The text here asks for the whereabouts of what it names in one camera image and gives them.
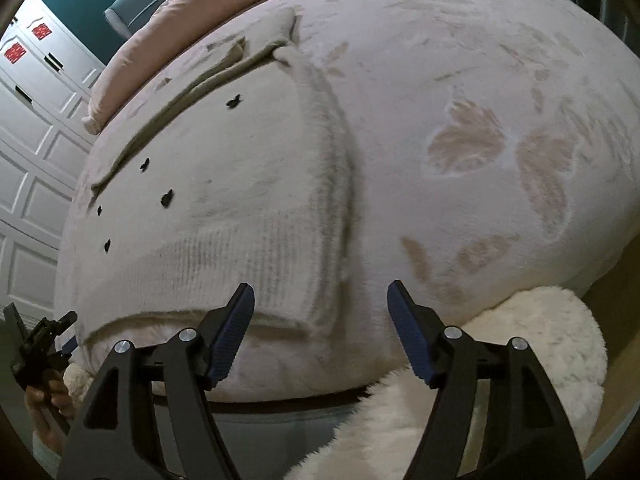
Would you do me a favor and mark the cream sweater with black hearts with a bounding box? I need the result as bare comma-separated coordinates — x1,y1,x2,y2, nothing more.
68,8,352,339

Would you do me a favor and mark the person's left hand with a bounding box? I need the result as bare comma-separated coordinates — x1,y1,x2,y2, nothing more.
25,372,76,455

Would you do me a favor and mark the white fluffy rug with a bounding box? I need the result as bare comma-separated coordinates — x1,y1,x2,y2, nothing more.
291,286,608,479

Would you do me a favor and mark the white panelled wardrobe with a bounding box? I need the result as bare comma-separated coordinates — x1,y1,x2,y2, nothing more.
1,0,104,324

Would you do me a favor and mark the pink floral bedspread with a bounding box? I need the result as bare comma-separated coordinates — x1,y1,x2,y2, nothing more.
54,0,639,402

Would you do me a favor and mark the pink folded duvet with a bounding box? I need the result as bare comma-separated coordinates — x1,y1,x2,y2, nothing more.
82,0,262,136

